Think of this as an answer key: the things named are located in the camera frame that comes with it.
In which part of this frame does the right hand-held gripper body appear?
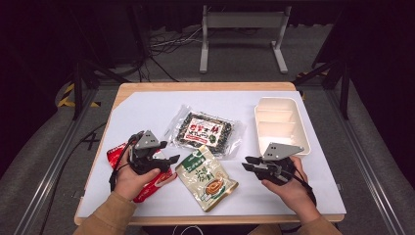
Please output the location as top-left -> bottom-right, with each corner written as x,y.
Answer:
258,142 -> 305,187

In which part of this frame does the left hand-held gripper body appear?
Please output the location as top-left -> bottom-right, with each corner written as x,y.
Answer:
127,129 -> 161,176

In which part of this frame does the white divided plastic box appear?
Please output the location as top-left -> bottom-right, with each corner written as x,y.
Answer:
254,96 -> 312,157

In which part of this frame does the red snack packet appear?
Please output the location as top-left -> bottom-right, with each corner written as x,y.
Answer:
106,142 -> 178,204

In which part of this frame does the clear seaweed packet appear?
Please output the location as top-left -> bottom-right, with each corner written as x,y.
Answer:
161,104 -> 247,160

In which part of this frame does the green and beige food packet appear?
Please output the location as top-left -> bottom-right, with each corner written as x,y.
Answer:
174,144 -> 240,213

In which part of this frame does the person's left hand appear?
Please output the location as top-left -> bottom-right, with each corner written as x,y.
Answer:
114,162 -> 163,201

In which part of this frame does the person's right hand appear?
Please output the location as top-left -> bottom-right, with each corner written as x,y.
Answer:
261,156 -> 323,225

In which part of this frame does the black metal stand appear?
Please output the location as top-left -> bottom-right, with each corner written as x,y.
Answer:
72,58 -> 131,120
293,60 -> 351,120

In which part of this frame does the yellow and black hazard tape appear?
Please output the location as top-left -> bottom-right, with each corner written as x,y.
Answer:
57,82 -> 102,109

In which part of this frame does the white metal stand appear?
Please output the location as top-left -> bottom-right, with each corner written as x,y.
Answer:
199,4 -> 293,74

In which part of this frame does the left hand-held gripper cable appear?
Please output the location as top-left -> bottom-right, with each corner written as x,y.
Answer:
109,135 -> 136,193

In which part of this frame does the thin white cable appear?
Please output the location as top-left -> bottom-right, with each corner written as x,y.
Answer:
171,224 -> 205,235

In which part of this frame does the aluminium rail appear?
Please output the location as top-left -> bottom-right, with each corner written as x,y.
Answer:
326,89 -> 405,235
13,87 -> 99,235

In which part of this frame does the tangle of floor cables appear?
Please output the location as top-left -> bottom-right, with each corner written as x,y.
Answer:
143,25 -> 205,82

